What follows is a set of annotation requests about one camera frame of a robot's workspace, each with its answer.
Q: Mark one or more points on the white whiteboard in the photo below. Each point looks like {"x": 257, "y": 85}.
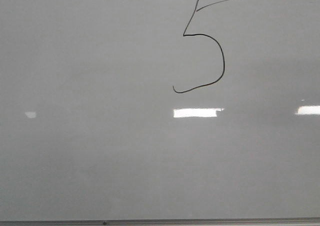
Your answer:
{"x": 157, "y": 109}

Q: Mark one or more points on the grey aluminium whiteboard frame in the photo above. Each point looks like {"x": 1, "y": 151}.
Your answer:
{"x": 231, "y": 221}

